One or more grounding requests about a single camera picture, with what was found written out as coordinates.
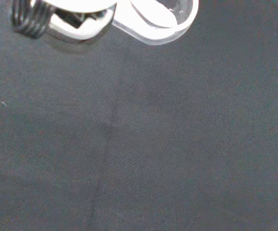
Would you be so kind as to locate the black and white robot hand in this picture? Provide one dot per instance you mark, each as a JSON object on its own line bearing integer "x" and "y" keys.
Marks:
{"x": 81, "y": 29}

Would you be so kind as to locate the black bench cloth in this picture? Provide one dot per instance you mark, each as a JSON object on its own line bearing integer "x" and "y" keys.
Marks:
{"x": 138, "y": 144}

